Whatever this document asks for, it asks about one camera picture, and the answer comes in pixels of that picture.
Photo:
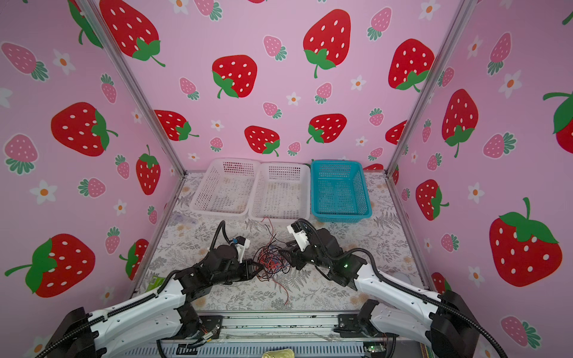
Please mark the teal plastic basket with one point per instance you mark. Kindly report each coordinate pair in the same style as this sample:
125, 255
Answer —
339, 192

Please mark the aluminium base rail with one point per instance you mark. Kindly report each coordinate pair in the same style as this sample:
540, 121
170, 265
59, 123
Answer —
329, 334

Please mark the green packet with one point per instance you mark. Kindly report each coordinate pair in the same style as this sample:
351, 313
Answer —
155, 283

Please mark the gold object at bottom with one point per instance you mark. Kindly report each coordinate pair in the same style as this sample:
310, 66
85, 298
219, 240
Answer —
283, 353

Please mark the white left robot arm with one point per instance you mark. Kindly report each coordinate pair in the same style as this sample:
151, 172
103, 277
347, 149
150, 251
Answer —
164, 313

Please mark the left white plastic basket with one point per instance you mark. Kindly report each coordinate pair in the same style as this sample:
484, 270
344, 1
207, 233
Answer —
225, 189

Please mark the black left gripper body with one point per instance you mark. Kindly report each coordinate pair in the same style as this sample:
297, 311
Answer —
236, 273

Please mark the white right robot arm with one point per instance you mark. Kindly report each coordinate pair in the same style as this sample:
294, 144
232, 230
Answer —
442, 322

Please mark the middle white plastic basket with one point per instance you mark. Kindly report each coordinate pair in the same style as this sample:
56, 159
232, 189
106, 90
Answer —
281, 193

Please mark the white plastic basket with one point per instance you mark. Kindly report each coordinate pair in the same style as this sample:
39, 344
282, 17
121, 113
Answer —
281, 193
225, 189

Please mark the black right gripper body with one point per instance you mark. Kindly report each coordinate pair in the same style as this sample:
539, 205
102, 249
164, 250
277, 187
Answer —
307, 256

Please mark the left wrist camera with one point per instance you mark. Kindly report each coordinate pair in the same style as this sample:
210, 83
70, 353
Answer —
241, 244

